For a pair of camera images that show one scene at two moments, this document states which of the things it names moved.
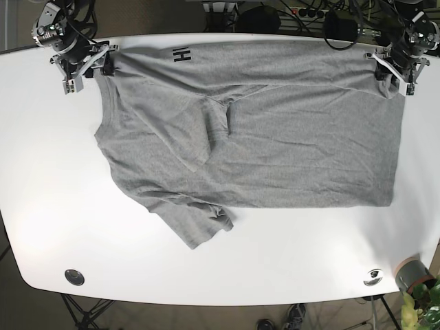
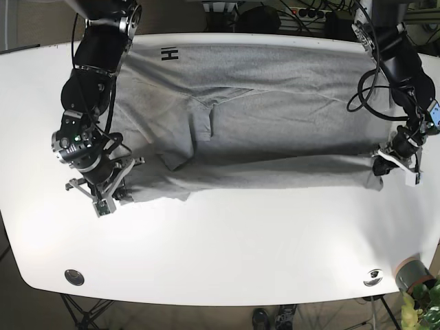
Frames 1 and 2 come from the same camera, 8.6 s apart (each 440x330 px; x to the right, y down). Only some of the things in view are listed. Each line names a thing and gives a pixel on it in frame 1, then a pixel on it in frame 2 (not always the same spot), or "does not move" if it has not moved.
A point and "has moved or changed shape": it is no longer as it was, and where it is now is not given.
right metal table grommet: (373, 277) does not move
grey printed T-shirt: (192, 128) has moved or changed shape
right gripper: (402, 57) → (404, 150)
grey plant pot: (412, 271) does not move
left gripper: (77, 57) → (82, 144)
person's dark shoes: (296, 315) → (284, 318)
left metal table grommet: (74, 277) does not move
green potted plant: (421, 307) does not move
